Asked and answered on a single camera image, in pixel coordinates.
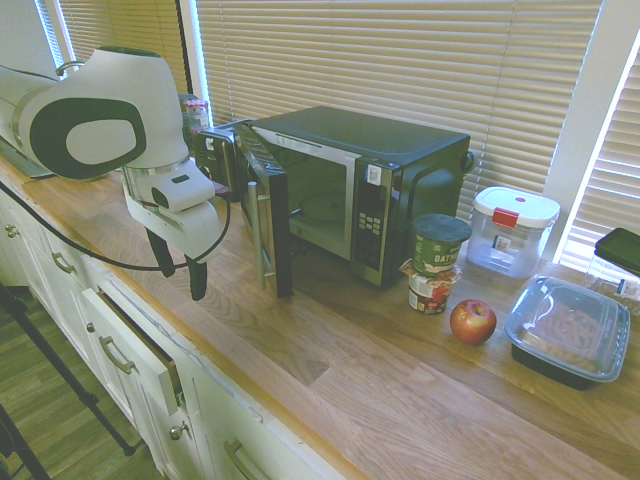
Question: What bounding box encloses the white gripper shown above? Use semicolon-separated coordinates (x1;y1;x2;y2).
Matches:
124;192;224;302

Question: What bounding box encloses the black steel microwave oven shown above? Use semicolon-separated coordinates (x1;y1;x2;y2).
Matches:
248;104;475;289

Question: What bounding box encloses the white drawer front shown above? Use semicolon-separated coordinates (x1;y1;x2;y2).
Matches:
81;286;182;417

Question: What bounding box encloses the white kitchen cabinet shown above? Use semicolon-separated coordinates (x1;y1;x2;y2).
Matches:
0;159;369;480

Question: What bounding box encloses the glass jar with red lid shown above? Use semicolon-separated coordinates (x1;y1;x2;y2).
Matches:
181;97;211;132

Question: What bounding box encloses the red white oatmeal cup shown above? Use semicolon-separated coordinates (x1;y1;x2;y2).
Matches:
399;259;464;316

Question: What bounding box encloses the green oatmeal cup black lid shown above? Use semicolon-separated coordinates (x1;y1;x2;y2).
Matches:
411;212;474;277

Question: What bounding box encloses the red apple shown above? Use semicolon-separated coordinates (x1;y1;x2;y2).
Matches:
449;298;498;347

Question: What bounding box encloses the wide beige window blind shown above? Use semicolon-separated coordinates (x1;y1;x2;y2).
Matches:
196;0;605;217

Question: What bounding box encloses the clear container white lid red clip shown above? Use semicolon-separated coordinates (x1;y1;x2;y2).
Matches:
466;185;562;280

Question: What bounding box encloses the black food tray clear lid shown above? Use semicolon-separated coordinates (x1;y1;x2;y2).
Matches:
503;273;633;392

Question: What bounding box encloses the clear container dark green lid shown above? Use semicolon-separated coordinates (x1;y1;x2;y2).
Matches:
585;227;640;317

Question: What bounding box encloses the microwave door with steel handle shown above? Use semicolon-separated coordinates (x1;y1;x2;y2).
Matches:
231;121;302;300

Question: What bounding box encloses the steel bar drawer handle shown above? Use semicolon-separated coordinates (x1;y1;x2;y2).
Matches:
51;251;77;275
222;438;264;480
98;335;137;376

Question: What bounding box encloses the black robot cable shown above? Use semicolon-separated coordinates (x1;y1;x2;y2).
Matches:
0;179;232;271

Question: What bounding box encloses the black camera tripod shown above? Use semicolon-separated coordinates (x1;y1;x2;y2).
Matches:
0;278;137;480

